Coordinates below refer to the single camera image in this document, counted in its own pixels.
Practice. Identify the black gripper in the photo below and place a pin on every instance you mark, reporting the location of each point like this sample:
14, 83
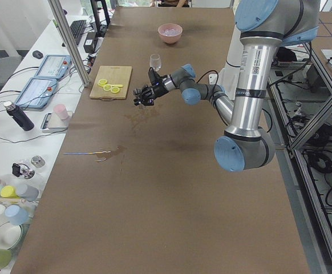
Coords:
158, 90

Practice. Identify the steel jigger measuring cup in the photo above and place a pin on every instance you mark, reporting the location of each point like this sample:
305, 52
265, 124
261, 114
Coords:
138, 94

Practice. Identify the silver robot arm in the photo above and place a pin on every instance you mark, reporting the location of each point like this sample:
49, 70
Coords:
264, 27

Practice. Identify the clear wine glass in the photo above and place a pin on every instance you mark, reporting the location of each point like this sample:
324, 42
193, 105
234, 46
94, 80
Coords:
155, 62

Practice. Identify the pink bowl of ice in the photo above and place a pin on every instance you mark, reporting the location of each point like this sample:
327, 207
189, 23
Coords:
170, 33

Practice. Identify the yellow lemon slice far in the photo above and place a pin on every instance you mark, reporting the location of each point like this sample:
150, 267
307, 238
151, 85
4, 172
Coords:
115, 90

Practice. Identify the yellow lemon slice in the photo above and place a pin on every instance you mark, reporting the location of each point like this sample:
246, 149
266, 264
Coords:
107, 87
102, 82
115, 90

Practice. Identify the bamboo cutting board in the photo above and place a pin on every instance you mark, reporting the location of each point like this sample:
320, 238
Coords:
114, 75

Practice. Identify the yellow lemon slice middle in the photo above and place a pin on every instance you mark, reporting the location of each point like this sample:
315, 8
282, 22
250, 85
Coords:
107, 87

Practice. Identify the yellow lemon slice near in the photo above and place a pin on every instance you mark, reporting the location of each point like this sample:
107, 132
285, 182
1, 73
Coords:
102, 82

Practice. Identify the pink cup on scale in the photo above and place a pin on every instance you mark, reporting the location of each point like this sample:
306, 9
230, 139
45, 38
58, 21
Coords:
61, 111

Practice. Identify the far blue teach pendant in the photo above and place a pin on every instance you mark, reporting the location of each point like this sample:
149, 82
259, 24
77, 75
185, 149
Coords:
54, 66

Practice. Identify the blue teach pendant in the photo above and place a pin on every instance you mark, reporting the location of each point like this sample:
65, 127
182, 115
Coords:
54, 66
37, 93

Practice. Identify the black keyboard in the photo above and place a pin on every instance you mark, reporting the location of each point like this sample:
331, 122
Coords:
77, 29

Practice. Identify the white kitchen scale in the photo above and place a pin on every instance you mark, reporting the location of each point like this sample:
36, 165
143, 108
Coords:
51, 122

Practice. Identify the near blue teach pendant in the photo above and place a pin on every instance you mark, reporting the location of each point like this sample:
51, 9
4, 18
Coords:
37, 93

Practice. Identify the black computer mouse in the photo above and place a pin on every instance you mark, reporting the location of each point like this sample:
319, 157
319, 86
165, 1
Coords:
37, 54

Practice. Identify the small steel cup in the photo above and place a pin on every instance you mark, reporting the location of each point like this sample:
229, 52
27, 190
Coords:
37, 161

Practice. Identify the black insulated bottle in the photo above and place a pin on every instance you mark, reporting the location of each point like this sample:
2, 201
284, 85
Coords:
18, 115

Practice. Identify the tray of pastel cups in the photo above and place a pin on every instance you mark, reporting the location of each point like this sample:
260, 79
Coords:
19, 190

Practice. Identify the light blue cup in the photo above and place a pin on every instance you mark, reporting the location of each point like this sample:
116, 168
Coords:
16, 215

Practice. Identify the white green-rimmed plate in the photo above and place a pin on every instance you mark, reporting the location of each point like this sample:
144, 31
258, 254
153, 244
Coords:
10, 235

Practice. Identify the white pedestal column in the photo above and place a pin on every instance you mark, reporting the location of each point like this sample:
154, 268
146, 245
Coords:
228, 75

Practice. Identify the aluminium frame post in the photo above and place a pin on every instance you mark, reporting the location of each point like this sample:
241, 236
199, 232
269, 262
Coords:
69, 40

